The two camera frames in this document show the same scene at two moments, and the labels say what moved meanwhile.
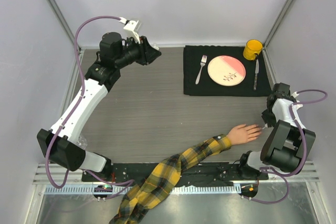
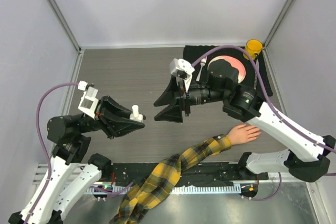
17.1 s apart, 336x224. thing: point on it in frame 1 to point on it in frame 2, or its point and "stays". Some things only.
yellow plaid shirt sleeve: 158,189 stays
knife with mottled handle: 256,72 stays
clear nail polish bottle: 155,46 to 136,116
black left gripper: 147,53 to 107,105
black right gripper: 271,122 to 173,112
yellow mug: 253,48 stays
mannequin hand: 243,134 stays
